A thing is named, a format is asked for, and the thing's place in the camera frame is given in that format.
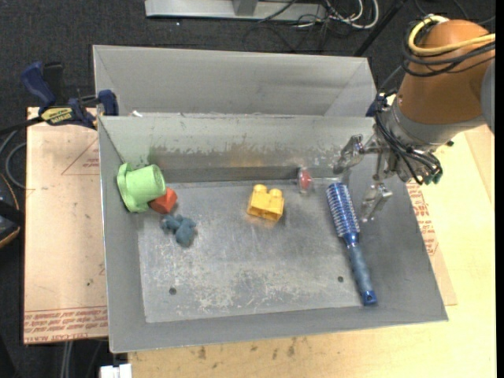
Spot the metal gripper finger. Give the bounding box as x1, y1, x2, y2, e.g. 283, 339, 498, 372
332, 133, 365, 175
360, 183, 394, 224

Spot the blue hairbrush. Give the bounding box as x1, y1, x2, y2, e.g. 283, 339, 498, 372
325, 182, 379, 307

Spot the clear glass with red inside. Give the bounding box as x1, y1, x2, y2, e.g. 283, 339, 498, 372
296, 167, 317, 195

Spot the yellow toy brick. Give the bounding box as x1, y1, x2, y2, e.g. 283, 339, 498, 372
246, 183, 286, 223

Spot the grey metal bin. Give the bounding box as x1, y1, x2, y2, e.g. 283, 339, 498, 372
92, 44, 450, 354

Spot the blue-grey toy animal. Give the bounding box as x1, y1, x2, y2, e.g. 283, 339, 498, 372
159, 213, 198, 248

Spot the red-orange angular block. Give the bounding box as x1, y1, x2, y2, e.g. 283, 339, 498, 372
149, 187, 179, 215

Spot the green plastic cup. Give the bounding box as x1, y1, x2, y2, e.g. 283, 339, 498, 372
116, 162, 168, 213

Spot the brown cardboard board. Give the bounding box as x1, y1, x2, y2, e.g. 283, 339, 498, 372
23, 106, 458, 346

